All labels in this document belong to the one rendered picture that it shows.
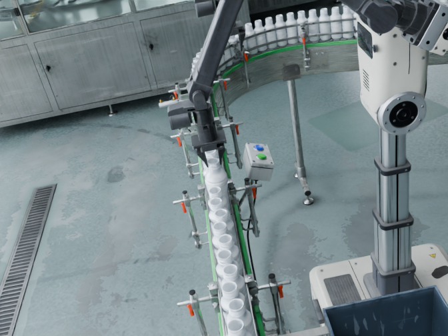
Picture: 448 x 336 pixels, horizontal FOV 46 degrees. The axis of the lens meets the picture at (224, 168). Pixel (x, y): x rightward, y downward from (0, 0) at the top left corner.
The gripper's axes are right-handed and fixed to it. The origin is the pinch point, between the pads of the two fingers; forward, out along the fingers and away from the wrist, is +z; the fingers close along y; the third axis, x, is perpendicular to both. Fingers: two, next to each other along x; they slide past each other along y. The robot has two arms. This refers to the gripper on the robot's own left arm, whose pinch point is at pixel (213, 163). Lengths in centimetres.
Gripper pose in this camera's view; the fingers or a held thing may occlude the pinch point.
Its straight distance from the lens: 162.9
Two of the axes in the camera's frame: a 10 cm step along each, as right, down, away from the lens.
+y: 9.8, -2.0, 0.0
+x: -1.0, -5.3, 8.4
